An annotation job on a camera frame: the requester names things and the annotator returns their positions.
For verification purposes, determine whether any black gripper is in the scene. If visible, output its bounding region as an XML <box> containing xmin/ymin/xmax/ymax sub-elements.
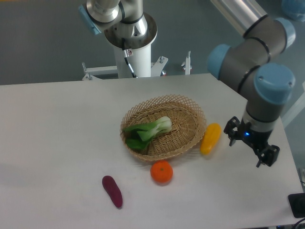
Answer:
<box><xmin>224</xmin><ymin>116</ymin><xmax>280</xmax><ymax>167</ymax></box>

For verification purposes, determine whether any green bok choy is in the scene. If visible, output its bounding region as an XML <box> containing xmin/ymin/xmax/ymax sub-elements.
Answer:
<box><xmin>122</xmin><ymin>116</ymin><xmax>172</xmax><ymax>150</ymax></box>

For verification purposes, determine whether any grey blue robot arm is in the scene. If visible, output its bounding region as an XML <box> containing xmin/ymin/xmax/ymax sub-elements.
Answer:
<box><xmin>79</xmin><ymin>0</ymin><xmax>295</xmax><ymax>166</ymax></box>

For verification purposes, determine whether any woven wicker basket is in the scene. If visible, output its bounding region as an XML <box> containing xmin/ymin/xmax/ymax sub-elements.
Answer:
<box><xmin>120</xmin><ymin>95</ymin><xmax>206</xmax><ymax>162</ymax></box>

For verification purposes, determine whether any yellow pepper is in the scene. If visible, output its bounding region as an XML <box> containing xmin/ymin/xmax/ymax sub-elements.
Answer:
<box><xmin>200</xmin><ymin>123</ymin><xmax>222</xmax><ymax>155</ymax></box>

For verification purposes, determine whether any black device at edge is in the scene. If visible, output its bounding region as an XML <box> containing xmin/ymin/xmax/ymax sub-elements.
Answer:
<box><xmin>288</xmin><ymin>193</ymin><xmax>305</xmax><ymax>218</ymax></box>

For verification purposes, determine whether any orange mandarin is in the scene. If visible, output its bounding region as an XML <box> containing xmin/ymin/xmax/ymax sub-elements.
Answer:
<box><xmin>150</xmin><ymin>160</ymin><xmax>173</xmax><ymax>184</ymax></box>

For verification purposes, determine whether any blue plastic bag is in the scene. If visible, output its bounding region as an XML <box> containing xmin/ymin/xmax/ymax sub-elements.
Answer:
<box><xmin>281</xmin><ymin>0</ymin><xmax>305</xmax><ymax>22</ymax></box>

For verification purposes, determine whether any purple sweet potato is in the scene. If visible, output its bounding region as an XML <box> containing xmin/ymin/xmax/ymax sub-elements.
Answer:
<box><xmin>102</xmin><ymin>176</ymin><xmax>123</xmax><ymax>209</ymax></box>

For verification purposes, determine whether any white table leg frame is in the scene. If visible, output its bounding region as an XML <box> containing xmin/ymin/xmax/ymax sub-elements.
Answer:
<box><xmin>281</xmin><ymin>82</ymin><xmax>305</xmax><ymax>128</ymax></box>

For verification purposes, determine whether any white pedestal base frame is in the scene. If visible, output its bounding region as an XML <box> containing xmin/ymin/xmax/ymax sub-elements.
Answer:
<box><xmin>82</xmin><ymin>51</ymin><xmax>192</xmax><ymax>81</ymax></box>

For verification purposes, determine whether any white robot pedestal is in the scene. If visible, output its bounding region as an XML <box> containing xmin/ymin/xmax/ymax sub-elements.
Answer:
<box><xmin>104</xmin><ymin>13</ymin><xmax>157</xmax><ymax>78</ymax></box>

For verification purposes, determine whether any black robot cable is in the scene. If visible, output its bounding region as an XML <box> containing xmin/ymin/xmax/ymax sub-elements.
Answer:
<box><xmin>121</xmin><ymin>38</ymin><xmax>138</xmax><ymax>79</ymax></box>

